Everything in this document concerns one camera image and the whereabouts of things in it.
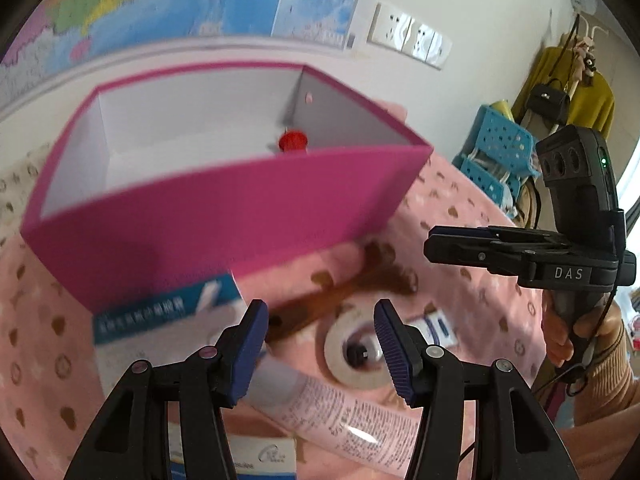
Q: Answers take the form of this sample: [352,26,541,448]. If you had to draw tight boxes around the black handbag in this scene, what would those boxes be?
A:
[526,80,571,126]

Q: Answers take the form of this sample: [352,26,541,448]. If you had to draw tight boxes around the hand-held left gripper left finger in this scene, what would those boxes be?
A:
[64,299,269,480]

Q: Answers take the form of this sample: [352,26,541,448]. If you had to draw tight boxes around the person's right forearm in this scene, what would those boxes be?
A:
[547,310,640,480]

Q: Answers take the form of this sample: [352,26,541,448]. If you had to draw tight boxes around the small white and blue tube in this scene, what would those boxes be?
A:
[407,310,459,349]

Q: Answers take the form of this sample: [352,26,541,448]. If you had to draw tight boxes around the pink printed blanket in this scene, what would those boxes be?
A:
[0,102,566,480]

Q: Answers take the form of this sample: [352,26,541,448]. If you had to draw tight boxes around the white wall socket panel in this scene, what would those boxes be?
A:
[367,2,453,70]

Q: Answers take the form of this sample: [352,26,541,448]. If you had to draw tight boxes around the person's right hand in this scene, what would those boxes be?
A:
[541,302,625,398]

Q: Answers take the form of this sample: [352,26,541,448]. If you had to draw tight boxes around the white tape roll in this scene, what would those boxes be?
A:
[322,305,401,391]

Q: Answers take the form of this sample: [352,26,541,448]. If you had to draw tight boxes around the pink cardboard box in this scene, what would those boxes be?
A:
[21,64,435,313]

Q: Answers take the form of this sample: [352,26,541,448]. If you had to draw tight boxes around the yellow garment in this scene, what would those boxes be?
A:
[510,47,616,142]

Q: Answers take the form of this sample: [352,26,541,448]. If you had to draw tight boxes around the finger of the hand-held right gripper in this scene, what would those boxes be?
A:
[430,226,571,248]
[424,236,532,277]

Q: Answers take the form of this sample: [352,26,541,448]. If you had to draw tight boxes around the colourful wall map poster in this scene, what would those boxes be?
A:
[0,0,296,68]

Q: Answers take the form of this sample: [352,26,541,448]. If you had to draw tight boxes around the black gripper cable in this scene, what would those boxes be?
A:
[530,285,620,397]

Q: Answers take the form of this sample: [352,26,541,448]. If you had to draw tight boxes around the blue wall map poster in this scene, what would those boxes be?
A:
[272,0,372,51]

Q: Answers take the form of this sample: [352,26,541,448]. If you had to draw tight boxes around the blue plastic storage rack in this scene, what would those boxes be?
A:
[452,105,543,211]

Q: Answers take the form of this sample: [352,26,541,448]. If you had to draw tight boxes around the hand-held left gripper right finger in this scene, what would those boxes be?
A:
[373,298,581,480]

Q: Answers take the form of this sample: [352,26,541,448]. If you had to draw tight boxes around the white and blue carton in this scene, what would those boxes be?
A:
[167,422,299,480]
[91,274,251,403]

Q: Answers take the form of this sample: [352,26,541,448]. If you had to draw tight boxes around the pink squeeze tube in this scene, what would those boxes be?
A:
[249,355,422,479]

